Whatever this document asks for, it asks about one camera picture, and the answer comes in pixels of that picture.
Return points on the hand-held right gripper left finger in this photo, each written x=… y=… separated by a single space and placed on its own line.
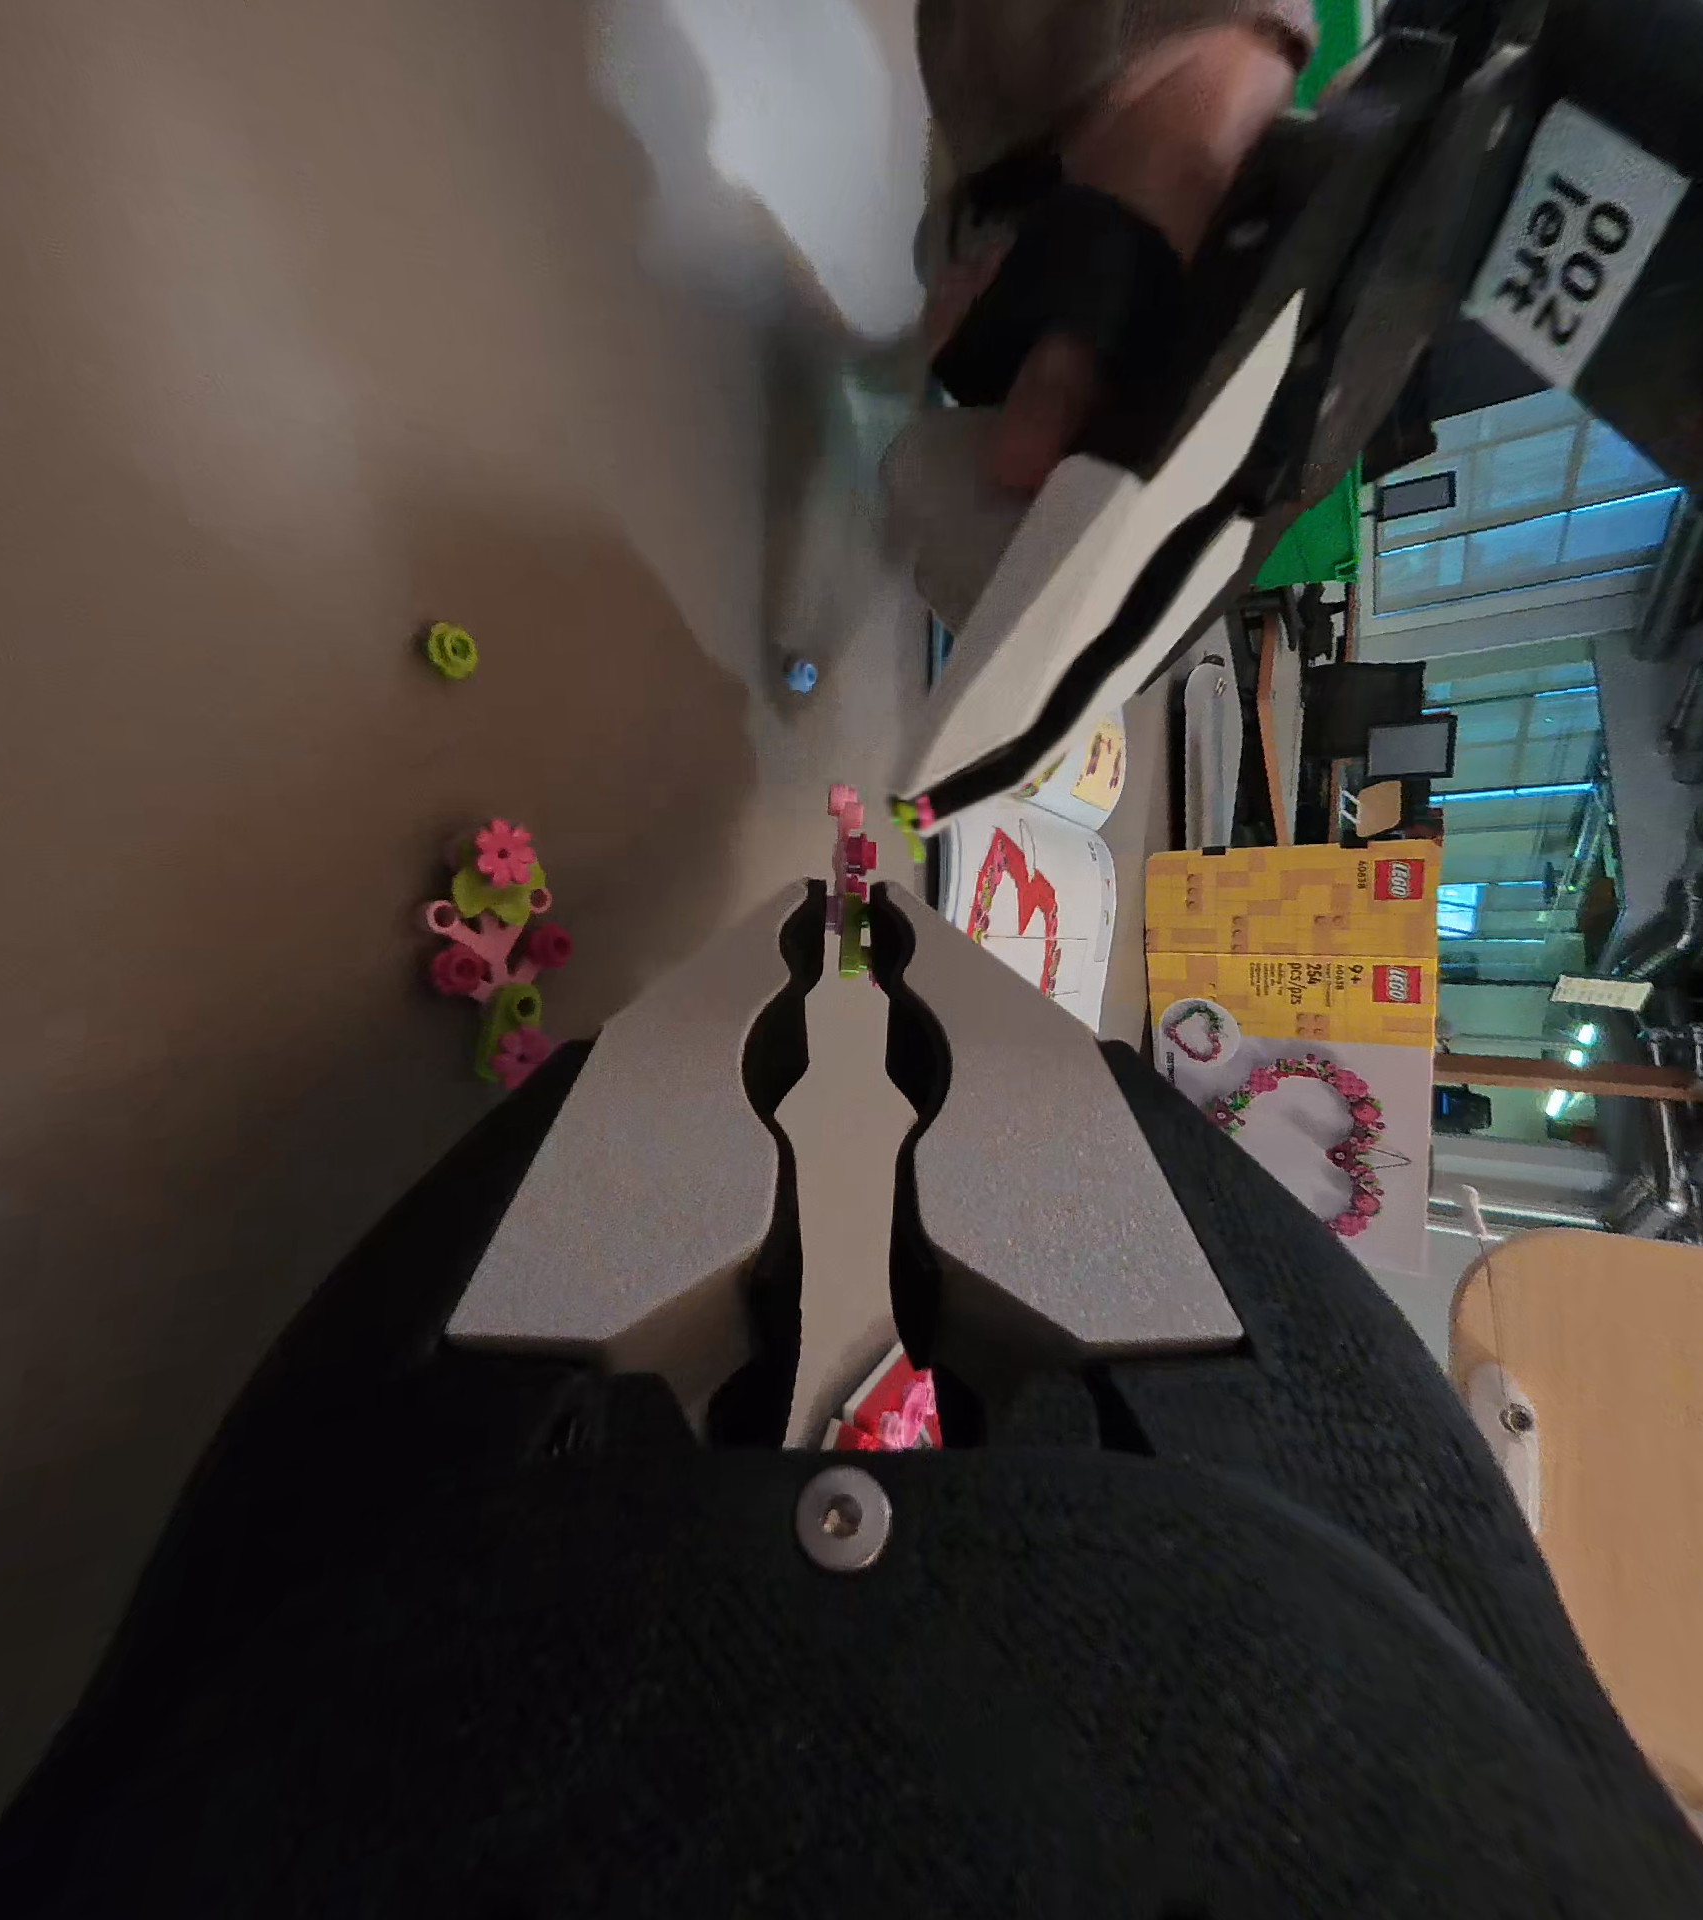
x=613 y=1184

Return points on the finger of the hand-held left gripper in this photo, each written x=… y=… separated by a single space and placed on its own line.
x=1062 y=601
x=1166 y=669

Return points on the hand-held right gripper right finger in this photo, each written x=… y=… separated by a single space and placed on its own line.
x=1062 y=1200

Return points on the small lime pink lego piece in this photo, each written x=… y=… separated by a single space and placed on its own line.
x=914 y=819

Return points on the pink lego stem assembly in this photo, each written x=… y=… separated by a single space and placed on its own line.
x=852 y=871

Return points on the person's left forearm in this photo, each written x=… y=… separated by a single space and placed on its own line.
x=1032 y=60

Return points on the lego instruction booklet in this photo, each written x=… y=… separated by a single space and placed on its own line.
x=1046 y=885

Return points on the white lego plate pink flowers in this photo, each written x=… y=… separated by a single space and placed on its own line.
x=900 y=1411

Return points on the pink lime lego flower cluster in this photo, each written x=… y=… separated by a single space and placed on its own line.
x=499 y=939

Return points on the yellow white lego box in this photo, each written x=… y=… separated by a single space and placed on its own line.
x=1286 y=914

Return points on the lime round lego stud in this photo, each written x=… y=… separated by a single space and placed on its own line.
x=453 y=651

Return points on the person's left hand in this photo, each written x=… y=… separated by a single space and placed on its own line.
x=1196 y=120

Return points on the white oblong board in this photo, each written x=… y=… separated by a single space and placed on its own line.
x=1208 y=751

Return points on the green panel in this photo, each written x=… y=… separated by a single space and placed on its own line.
x=1310 y=532

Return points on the dark monitor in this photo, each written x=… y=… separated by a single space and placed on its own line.
x=1392 y=721

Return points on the wooden chair with white bracket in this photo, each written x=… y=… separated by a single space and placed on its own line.
x=1662 y=1501

